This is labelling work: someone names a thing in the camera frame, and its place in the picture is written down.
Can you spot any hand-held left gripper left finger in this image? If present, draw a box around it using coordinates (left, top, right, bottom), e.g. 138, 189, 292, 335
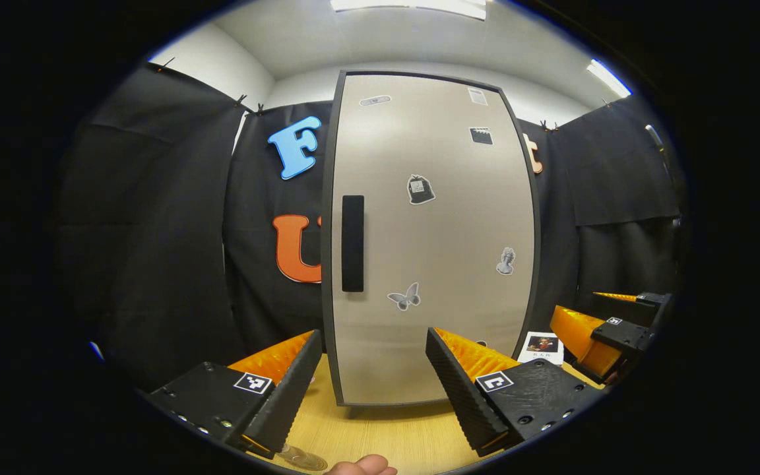
144, 329, 323, 460

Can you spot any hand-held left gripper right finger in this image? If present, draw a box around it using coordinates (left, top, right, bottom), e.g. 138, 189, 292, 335
425, 327, 606, 458

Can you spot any dark grey cabinet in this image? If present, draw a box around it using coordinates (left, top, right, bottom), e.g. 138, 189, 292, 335
321, 69, 542, 420

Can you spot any beige cabinet door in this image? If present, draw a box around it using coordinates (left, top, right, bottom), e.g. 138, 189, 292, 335
331, 74, 536, 404

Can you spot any white picture card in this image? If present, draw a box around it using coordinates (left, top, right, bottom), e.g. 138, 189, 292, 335
517, 331, 564, 365

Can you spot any black backdrop cloth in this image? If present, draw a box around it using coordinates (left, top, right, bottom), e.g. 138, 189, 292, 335
57, 63, 684, 390

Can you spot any ceiling light panel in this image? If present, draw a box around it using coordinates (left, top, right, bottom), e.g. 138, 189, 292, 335
331, 0, 488, 20
587, 59, 633, 99

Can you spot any black door handle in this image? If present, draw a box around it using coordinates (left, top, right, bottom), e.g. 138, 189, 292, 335
342, 195, 365, 293

